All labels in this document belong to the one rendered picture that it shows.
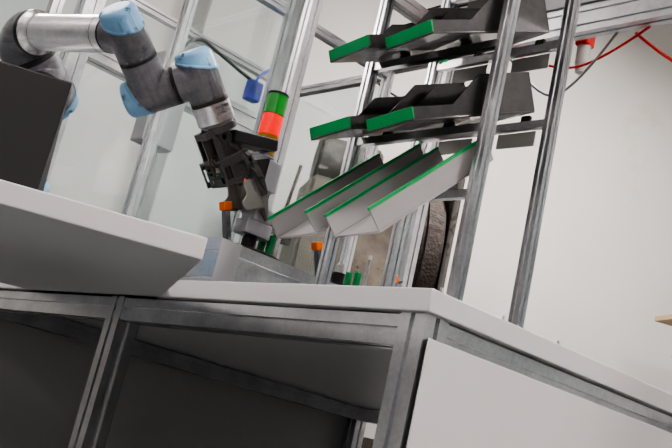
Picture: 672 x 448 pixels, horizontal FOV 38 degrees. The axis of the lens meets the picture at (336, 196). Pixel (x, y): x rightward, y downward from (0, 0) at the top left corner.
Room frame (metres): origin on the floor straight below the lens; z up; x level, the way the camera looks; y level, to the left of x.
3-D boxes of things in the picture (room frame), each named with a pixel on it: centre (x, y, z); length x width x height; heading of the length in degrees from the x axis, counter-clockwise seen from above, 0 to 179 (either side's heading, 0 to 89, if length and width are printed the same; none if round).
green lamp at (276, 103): (2.15, 0.18, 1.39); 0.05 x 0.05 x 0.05
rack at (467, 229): (1.74, -0.18, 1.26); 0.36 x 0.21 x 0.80; 41
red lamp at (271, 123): (2.15, 0.18, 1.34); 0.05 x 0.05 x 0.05
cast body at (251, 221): (1.94, 0.14, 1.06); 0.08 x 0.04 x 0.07; 131
